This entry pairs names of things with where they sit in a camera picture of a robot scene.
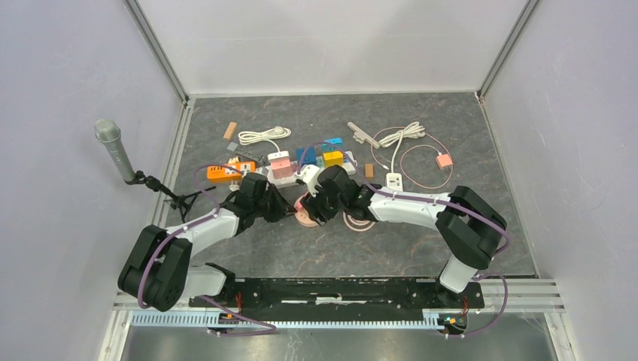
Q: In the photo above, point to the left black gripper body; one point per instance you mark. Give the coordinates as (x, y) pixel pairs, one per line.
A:
(271, 207)

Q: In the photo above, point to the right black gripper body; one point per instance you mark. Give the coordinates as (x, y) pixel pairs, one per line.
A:
(326, 207)

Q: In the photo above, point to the pink folding extension socket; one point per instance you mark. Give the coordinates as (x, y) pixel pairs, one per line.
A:
(298, 205)

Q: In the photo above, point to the round pink socket base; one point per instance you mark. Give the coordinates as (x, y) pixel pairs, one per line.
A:
(303, 218)

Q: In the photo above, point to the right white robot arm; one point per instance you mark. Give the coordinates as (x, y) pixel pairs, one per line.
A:
(473, 231)

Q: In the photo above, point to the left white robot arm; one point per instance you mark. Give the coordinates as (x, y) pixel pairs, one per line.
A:
(158, 272)

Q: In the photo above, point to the pink white plug adapter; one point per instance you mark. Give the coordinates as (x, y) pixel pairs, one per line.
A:
(280, 164)

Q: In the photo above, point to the long white power strip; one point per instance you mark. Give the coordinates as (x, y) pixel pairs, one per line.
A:
(349, 165)

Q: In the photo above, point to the yellow cube adapter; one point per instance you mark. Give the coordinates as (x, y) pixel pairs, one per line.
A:
(334, 157)

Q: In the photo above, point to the blue cube adapter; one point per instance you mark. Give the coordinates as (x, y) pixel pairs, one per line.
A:
(306, 156)

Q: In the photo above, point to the light blue adapter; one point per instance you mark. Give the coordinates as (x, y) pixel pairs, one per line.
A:
(331, 144)

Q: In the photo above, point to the orange power strip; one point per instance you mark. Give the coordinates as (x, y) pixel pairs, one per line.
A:
(230, 171)

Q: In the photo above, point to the gray black flat tool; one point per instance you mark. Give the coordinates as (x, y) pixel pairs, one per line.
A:
(243, 152)

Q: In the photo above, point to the small white power strip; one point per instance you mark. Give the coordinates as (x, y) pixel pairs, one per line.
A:
(394, 181)

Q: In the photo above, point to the small brown wooden block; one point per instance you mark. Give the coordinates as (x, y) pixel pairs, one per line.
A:
(230, 131)

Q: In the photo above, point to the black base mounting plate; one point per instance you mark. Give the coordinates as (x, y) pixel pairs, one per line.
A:
(338, 299)

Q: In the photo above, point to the pink square charger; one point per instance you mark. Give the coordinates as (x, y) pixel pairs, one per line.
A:
(444, 160)

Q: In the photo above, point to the silver microphone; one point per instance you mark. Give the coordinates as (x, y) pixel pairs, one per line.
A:
(109, 134)

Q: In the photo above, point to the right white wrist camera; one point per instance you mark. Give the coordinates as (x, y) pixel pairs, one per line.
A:
(309, 176)

